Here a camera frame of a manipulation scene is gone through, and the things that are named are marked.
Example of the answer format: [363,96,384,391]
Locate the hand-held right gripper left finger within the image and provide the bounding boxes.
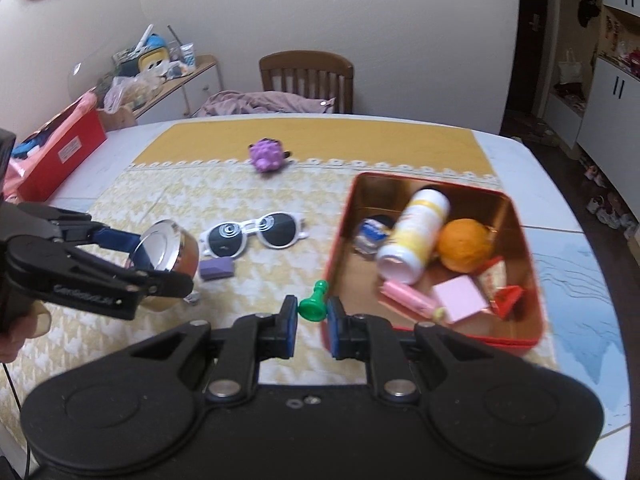
[117,296,299,402]

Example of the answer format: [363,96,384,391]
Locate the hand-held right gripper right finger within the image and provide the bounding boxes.
[327,296,506,404]

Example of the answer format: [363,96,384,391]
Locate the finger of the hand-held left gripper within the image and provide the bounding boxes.
[7,235,195,322]
[30,203,143,257]

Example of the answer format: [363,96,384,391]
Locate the green chess pawn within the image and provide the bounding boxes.
[298,281,331,322]

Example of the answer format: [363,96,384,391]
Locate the round silver tin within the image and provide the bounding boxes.
[130,218,201,281]

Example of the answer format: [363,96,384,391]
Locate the pink tube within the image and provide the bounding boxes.
[378,280,448,321]

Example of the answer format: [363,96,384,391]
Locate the blue white small tin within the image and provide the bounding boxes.
[356,217,396,261]

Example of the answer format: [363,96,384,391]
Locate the pink box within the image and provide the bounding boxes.
[431,276,491,324]

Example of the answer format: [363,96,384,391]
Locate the yellow white bottle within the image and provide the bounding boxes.
[376,187,451,286]

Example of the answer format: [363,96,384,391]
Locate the red tin box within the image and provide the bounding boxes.
[320,172,546,357]

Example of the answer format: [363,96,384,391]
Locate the orange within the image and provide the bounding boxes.
[437,218,493,275]

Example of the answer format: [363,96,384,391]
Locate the red white packet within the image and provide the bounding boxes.
[475,256,507,306]

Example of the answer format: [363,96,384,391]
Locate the person's left hand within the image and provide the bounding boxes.
[0,305,51,363]

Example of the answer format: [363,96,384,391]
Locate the red cardboard box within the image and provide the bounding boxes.
[15,109,108,203]

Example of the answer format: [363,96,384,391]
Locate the purple eraser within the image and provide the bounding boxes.
[199,256,236,282]

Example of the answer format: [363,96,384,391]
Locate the white sunglasses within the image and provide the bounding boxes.
[199,211,310,261]

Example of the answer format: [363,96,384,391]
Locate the clear plastic bags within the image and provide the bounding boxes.
[103,71,163,111]

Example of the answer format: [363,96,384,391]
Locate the purple plush toy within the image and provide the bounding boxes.
[248,138,292,175]

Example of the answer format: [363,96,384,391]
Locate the yellow blue toy bag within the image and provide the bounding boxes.
[117,35,168,78]

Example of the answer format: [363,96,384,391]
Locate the mauve cloth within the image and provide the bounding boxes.
[192,90,337,119]

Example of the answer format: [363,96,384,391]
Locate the wooden chair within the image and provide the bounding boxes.
[259,51,355,113]

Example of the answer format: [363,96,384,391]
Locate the dark door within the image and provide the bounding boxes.
[500,0,551,133]

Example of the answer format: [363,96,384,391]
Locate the white tote bag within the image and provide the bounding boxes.
[557,49,585,85]

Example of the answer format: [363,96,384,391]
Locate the white wardrobe cabinets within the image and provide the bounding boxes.
[542,0,640,161]

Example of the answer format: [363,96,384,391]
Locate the black hanging bag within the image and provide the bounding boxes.
[577,0,601,28]

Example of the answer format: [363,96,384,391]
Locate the black cable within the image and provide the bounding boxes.
[4,360,32,480]

